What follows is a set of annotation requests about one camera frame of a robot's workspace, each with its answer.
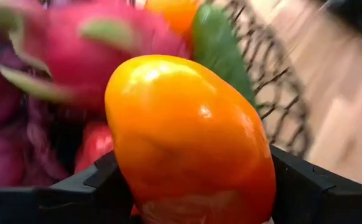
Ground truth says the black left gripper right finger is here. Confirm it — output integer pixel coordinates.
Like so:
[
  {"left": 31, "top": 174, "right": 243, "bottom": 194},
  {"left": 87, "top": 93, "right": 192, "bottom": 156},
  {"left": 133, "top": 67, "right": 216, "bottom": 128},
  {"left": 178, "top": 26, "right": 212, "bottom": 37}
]
[{"left": 269, "top": 145, "right": 362, "bottom": 224}]

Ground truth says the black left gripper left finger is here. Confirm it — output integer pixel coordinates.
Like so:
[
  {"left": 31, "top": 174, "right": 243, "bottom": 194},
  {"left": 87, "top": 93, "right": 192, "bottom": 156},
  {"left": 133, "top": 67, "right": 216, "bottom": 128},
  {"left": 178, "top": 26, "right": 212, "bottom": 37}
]
[{"left": 0, "top": 151, "right": 136, "bottom": 224}]

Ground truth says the shiny red fruit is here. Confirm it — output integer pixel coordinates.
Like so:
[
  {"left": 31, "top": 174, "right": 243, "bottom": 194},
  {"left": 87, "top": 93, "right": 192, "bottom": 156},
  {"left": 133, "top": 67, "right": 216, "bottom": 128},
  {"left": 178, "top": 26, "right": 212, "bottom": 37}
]
[{"left": 73, "top": 121, "right": 139, "bottom": 216}]

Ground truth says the purple onion braid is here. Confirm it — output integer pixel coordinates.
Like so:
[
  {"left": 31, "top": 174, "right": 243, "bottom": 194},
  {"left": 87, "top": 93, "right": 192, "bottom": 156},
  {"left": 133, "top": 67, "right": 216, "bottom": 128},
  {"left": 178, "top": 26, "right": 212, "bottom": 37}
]
[{"left": 0, "top": 24, "right": 78, "bottom": 189}]

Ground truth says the orange bell pepper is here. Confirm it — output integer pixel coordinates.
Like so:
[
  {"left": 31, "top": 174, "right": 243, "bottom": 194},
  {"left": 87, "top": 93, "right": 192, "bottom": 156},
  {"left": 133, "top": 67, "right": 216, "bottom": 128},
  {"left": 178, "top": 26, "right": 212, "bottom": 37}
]
[{"left": 104, "top": 54, "right": 277, "bottom": 224}]

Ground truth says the pink dragon fruit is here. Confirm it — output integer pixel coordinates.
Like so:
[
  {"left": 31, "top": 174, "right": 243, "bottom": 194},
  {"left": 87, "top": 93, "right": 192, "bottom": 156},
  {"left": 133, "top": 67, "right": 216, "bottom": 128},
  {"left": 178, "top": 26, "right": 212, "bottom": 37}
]
[{"left": 0, "top": 0, "right": 192, "bottom": 114}]

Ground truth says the round orange fruit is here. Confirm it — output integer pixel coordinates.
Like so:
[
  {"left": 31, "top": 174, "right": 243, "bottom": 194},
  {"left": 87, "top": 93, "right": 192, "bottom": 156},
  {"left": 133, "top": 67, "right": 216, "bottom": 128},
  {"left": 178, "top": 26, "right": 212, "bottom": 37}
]
[{"left": 143, "top": 0, "right": 201, "bottom": 35}]

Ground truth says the black wire basket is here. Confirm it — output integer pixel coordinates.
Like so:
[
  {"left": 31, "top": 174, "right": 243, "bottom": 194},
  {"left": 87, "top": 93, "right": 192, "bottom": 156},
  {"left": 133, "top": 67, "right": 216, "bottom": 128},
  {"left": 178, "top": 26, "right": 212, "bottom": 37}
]
[{"left": 210, "top": 0, "right": 313, "bottom": 159}]

